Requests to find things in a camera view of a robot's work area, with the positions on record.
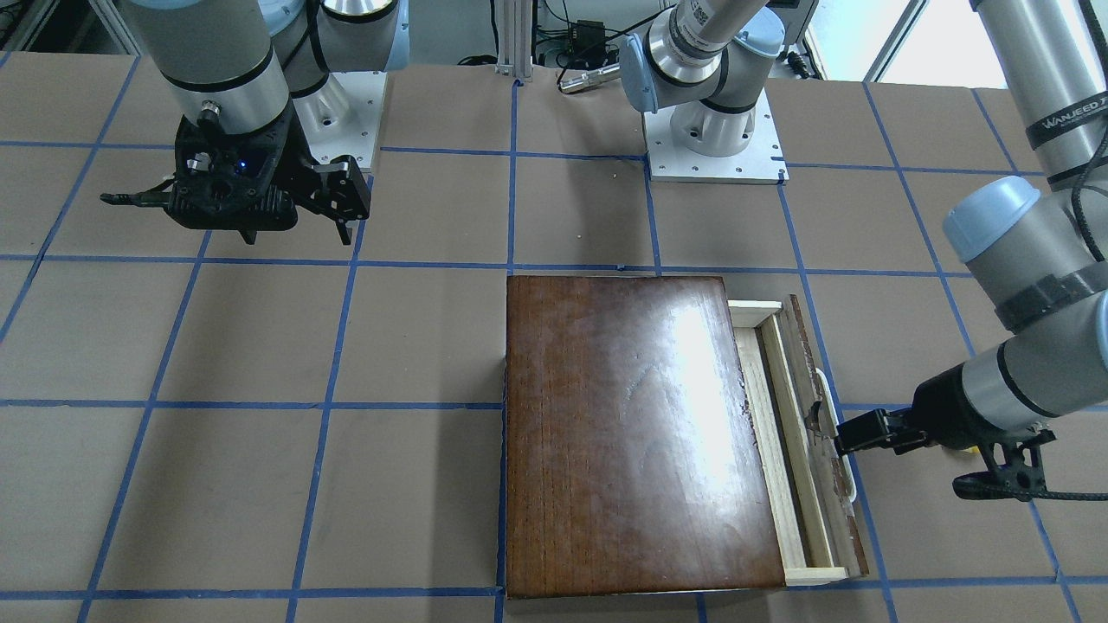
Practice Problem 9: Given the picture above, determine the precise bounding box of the black camera mount clip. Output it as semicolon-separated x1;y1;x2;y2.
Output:
952;428;1056;502

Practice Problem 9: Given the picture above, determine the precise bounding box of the dark wooden drawer cabinet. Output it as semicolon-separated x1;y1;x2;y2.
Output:
506;275;786;600

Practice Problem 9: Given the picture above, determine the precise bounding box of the light wood drawer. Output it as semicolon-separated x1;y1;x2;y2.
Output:
728;296;870;588

